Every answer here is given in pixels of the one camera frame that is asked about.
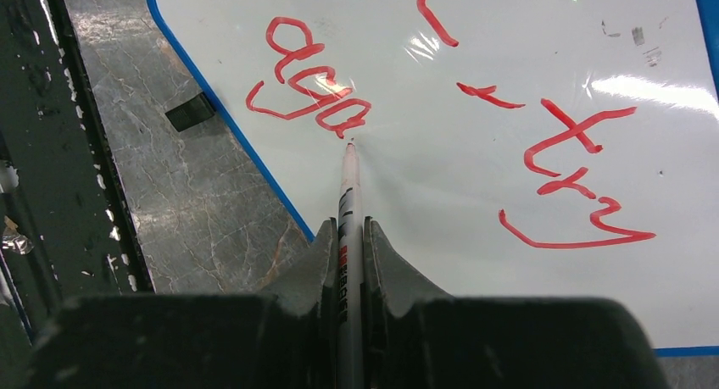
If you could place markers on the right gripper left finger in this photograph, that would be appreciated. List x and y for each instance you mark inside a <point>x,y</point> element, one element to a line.
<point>279,337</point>

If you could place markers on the red whiteboard marker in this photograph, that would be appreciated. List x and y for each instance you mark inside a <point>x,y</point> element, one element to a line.
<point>350,273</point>

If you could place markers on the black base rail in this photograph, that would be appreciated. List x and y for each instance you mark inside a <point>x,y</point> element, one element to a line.
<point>67,225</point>

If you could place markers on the blue framed whiteboard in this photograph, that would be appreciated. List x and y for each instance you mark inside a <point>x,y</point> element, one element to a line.
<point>507,147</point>

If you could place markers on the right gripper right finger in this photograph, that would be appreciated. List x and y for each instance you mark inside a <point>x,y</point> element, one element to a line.
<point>419,336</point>

